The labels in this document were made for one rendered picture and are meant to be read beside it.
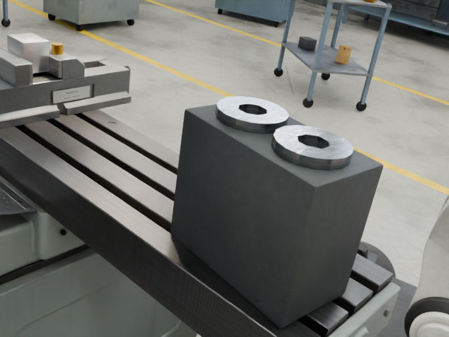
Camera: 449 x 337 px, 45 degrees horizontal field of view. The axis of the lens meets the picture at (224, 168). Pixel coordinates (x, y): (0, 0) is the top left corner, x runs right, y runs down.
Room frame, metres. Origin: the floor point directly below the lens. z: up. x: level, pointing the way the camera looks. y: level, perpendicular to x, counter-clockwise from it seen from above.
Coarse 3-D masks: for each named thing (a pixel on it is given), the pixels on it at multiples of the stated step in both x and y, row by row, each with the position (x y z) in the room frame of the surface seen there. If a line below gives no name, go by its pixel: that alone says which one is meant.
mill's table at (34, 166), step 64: (64, 128) 0.94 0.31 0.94; (128, 128) 0.97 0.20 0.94; (64, 192) 0.72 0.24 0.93; (128, 192) 0.73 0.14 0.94; (128, 256) 0.62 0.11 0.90; (192, 256) 0.59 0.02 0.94; (192, 320) 0.54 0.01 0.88; (256, 320) 0.49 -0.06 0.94; (320, 320) 0.50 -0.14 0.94; (384, 320) 0.59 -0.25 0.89
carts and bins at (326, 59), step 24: (336, 0) 4.04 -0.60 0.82; (360, 0) 4.21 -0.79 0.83; (288, 24) 4.77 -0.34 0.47; (336, 24) 4.90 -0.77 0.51; (384, 24) 4.17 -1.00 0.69; (288, 48) 4.61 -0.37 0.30; (312, 48) 4.63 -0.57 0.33; (336, 48) 4.87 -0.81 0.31; (312, 72) 4.06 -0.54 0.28; (336, 72) 4.08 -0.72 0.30; (360, 72) 4.17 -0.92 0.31
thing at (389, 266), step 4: (368, 244) 1.25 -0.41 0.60; (372, 248) 1.23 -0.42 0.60; (376, 248) 1.24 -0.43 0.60; (372, 252) 1.21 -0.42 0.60; (376, 252) 1.22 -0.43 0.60; (380, 252) 1.23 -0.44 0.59; (380, 256) 1.21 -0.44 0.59; (384, 256) 1.22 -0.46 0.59; (384, 260) 1.21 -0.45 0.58; (388, 260) 1.22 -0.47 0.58; (384, 264) 1.19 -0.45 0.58; (388, 264) 1.20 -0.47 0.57; (388, 268) 1.19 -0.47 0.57; (392, 268) 1.21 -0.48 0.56; (392, 272) 1.20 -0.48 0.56
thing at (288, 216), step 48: (240, 96) 0.67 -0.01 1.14; (192, 144) 0.62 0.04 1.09; (240, 144) 0.56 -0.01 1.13; (288, 144) 0.54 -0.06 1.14; (336, 144) 0.56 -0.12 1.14; (192, 192) 0.61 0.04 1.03; (240, 192) 0.55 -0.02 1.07; (288, 192) 0.50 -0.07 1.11; (336, 192) 0.50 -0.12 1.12; (192, 240) 0.60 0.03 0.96; (240, 240) 0.54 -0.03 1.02; (288, 240) 0.49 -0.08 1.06; (336, 240) 0.52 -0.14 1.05; (240, 288) 0.53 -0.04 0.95; (288, 288) 0.48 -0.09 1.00; (336, 288) 0.54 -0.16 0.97
